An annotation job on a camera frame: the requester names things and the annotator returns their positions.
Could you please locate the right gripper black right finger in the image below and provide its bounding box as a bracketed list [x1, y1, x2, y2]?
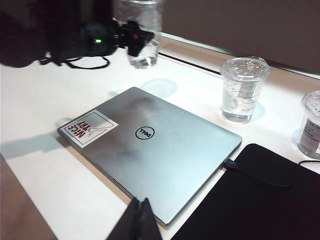
[139, 197, 164, 240]

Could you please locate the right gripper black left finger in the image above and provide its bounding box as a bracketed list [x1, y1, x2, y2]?
[112, 197, 144, 240]

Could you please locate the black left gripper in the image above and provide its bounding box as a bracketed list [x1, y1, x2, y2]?
[79, 16, 155, 58]

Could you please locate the large clear siren-logo cup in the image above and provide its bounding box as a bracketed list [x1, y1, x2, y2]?
[113, 0, 162, 70]

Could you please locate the silver laptop with sticker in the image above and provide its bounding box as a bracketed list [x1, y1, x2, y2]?
[56, 86, 243, 229]

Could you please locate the medium clear lidded plastic cup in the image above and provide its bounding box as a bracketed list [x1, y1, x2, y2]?
[219, 56, 272, 124]

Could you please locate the small clear white-label cup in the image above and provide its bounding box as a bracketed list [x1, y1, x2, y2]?
[295, 90, 320, 160]

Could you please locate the black mouse pad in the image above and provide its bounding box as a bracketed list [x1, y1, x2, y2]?
[171, 143, 320, 240]

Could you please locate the wide brown desk divider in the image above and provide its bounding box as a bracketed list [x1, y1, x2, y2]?
[159, 0, 320, 77]

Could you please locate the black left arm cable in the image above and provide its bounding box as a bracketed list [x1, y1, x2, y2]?
[38, 54, 110, 70]

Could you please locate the thin black mouse cable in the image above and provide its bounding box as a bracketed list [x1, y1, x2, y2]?
[224, 158, 320, 188]

